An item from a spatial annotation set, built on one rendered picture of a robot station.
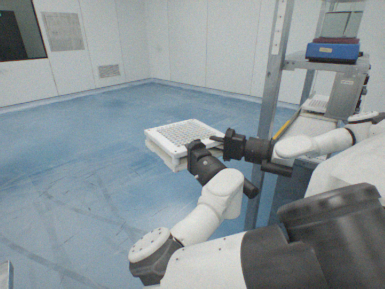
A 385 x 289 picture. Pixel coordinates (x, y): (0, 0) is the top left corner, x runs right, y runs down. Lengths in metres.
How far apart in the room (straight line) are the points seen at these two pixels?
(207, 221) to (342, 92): 0.86
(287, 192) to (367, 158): 1.23
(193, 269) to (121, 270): 1.41
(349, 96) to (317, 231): 0.97
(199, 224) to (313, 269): 0.28
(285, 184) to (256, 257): 1.31
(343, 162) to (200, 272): 0.23
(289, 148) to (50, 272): 1.61
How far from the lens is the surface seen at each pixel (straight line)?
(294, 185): 1.55
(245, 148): 0.78
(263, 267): 0.26
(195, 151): 0.68
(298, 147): 0.76
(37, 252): 2.02
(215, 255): 0.30
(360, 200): 0.24
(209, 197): 0.52
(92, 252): 1.85
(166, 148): 0.77
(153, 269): 0.35
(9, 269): 0.81
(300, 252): 0.25
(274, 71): 1.13
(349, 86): 1.16
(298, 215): 0.24
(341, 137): 0.85
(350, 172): 0.36
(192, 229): 0.47
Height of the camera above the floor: 1.37
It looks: 27 degrees down
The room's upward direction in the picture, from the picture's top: straight up
